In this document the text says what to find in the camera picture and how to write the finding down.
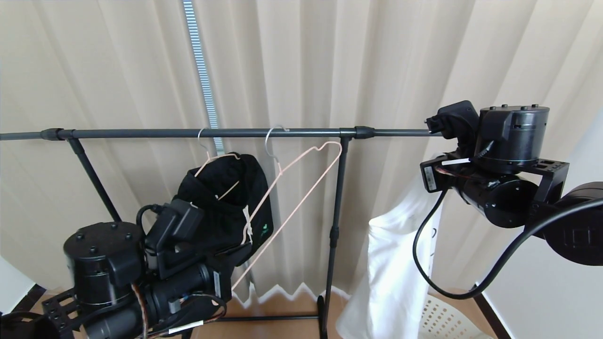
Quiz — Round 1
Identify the black garment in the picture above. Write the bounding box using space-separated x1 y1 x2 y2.
172 153 275 265

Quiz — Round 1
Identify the white garment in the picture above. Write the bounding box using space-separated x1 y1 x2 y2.
335 155 446 339

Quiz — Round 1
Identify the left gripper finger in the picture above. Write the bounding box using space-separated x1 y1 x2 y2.
214 242 253 272

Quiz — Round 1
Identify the black clothes rack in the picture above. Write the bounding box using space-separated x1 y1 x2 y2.
0 126 443 339

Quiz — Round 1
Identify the pink clothes hanger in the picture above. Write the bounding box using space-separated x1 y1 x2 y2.
195 128 242 201
230 126 343 291

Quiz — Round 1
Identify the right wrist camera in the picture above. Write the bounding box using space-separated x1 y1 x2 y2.
425 100 480 154

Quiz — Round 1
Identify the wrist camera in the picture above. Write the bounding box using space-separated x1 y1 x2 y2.
425 100 480 154
144 198 204 281

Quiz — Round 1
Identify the white laundry basket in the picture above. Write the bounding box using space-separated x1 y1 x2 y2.
418 296 487 339

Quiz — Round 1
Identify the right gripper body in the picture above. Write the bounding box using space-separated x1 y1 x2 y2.
420 152 473 194

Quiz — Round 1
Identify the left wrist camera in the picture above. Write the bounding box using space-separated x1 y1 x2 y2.
144 198 204 281

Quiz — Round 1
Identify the white curtain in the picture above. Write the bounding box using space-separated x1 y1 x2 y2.
0 0 222 288
200 0 603 302

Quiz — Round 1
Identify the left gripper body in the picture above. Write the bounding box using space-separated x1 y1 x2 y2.
141 264 234 332

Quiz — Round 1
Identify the window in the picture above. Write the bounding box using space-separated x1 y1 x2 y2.
182 0 226 157

